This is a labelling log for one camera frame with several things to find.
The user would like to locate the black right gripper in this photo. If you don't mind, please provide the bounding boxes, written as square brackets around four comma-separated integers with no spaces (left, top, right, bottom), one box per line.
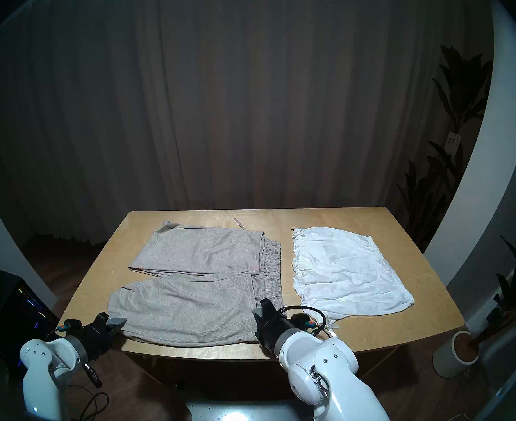
[252,298,299,351]

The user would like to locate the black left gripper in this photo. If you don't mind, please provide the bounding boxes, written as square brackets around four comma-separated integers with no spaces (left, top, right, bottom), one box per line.
[82,313,127,362]

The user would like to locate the grey drawstring pants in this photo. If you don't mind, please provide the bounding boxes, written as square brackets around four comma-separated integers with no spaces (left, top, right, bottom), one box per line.
[107,218,286,347]

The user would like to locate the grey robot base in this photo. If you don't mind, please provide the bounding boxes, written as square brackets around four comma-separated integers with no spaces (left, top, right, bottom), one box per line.
[186,400,315,421]

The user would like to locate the white frilled shorts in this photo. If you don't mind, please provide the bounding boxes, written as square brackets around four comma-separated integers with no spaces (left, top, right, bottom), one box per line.
[291,226,415,331]

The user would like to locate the black computer tower with lights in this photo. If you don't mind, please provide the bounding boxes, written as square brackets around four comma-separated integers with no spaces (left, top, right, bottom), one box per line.
[0,270,59,377]

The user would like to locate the small plant in white pot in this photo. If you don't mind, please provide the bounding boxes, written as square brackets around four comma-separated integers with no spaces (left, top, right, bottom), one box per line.
[432,236,516,379]

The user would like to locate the beige pleated curtain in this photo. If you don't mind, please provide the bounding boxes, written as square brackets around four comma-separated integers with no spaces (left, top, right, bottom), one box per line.
[0,0,491,245]

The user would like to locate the tall dark leafy plant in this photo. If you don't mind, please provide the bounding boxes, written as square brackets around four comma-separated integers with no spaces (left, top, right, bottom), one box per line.
[396,45,494,250]

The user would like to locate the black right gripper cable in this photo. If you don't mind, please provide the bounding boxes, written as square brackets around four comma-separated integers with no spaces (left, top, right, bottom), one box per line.
[284,305,329,337]

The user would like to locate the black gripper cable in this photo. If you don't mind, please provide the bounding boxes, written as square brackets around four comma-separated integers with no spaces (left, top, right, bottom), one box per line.
[45,320,103,389]
[284,305,329,337]

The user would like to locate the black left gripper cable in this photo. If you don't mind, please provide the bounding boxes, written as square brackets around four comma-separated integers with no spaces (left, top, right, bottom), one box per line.
[45,320,103,389]

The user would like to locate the black floor cable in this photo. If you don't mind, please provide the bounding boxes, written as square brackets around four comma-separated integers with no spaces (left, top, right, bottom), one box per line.
[67,383,109,421]

